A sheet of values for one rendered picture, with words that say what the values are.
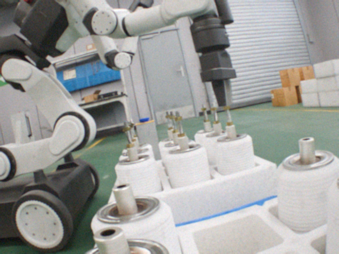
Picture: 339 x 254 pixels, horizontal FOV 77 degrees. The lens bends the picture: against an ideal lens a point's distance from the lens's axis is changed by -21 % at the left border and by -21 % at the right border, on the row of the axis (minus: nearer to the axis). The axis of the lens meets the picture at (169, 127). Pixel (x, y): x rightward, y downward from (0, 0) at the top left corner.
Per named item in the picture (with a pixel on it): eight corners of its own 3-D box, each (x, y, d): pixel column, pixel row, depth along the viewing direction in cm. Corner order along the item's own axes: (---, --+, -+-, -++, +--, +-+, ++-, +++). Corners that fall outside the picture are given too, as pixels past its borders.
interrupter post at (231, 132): (233, 140, 60) (231, 126, 60) (225, 141, 62) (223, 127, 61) (238, 137, 62) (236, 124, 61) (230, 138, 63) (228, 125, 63)
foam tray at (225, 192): (128, 270, 53) (106, 205, 52) (132, 212, 92) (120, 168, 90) (280, 228, 57) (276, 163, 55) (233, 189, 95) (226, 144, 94)
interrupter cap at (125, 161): (141, 156, 65) (141, 153, 65) (156, 158, 58) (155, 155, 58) (114, 164, 61) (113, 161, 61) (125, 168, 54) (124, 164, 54)
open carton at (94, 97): (87, 104, 541) (85, 94, 540) (103, 100, 534) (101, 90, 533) (81, 105, 512) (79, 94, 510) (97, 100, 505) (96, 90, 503)
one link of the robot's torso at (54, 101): (71, 161, 83) (-8, 76, 79) (83, 153, 101) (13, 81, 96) (98, 128, 84) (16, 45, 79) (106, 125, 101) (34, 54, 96)
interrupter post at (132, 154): (136, 160, 61) (133, 146, 61) (141, 161, 59) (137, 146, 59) (127, 162, 60) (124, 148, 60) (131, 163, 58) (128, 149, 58)
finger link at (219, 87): (217, 107, 61) (212, 81, 60) (229, 105, 59) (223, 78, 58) (214, 107, 60) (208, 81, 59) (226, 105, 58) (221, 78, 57)
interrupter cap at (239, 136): (237, 142, 56) (236, 139, 56) (211, 144, 62) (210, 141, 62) (252, 134, 61) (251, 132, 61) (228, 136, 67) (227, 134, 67)
